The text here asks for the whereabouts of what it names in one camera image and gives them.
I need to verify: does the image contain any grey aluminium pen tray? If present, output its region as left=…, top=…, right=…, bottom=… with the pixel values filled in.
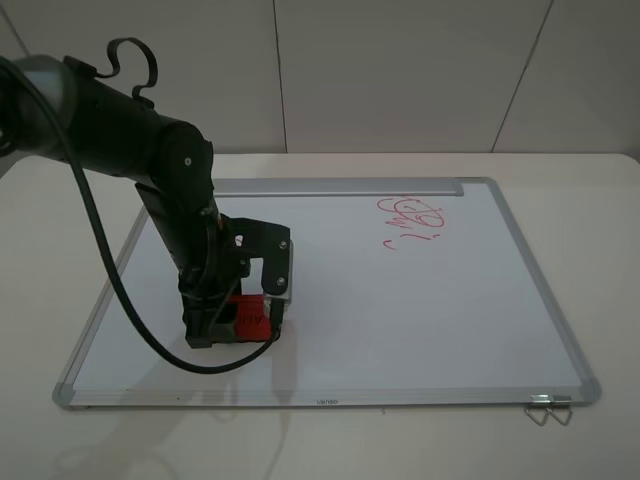
left=215, top=177, right=464, bottom=198

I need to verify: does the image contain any red whiteboard eraser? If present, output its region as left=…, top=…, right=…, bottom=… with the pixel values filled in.
left=228, top=294, right=281, bottom=343

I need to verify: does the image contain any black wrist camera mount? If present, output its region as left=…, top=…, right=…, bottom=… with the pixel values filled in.
left=229, top=218, right=293, bottom=303

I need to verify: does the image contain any metal hanging clip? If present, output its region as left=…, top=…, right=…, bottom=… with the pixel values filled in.
left=546, top=396, right=573, bottom=427
left=524, top=394, right=552, bottom=426

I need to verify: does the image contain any right metal hanging clip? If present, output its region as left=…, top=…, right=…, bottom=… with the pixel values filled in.
left=546, top=396, right=573, bottom=427

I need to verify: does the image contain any white aluminium-framed whiteboard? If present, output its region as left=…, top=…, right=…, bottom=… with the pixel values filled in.
left=53, top=178, right=601, bottom=409

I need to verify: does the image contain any left metal hanging clip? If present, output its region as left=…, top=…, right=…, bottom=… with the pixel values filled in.
left=524, top=394, right=552, bottom=426

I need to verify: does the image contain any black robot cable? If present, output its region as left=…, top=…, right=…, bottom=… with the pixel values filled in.
left=0, top=54, right=284, bottom=375

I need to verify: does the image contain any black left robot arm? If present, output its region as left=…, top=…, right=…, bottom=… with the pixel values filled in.
left=1, top=55, right=245, bottom=348

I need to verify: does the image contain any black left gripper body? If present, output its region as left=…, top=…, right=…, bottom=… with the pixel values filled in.
left=179, top=215, right=250, bottom=320

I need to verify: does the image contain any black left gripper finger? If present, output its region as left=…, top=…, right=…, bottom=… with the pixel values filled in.
left=268, top=298, right=290, bottom=338
left=183, top=297, right=235, bottom=349

